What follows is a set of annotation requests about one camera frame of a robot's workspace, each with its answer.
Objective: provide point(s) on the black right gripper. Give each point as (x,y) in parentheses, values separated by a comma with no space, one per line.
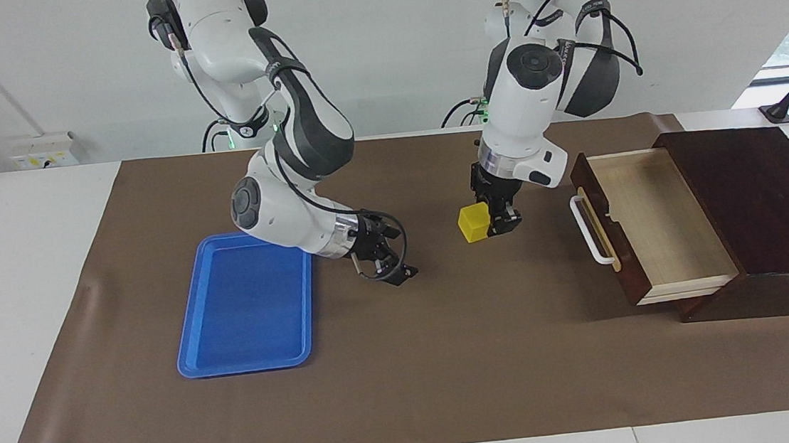
(371,236)

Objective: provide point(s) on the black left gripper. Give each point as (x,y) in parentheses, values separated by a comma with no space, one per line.
(495,184)

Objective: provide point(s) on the yellow cube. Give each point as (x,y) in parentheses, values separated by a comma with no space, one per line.
(473,224)

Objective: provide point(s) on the wooden drawer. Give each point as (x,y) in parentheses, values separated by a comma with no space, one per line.
(666,226)

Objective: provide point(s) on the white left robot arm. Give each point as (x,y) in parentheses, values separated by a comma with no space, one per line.
(520,103)

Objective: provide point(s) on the dark wooden drawer cabinet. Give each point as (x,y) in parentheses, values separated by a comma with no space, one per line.
(771,196)

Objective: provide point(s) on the brown table mat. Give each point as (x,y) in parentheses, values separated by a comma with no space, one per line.
(449,359)

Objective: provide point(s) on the blue plastic tray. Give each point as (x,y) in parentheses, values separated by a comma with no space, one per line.
(245,313)

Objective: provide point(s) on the white wall socket box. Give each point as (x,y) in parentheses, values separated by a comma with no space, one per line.
(42,152)

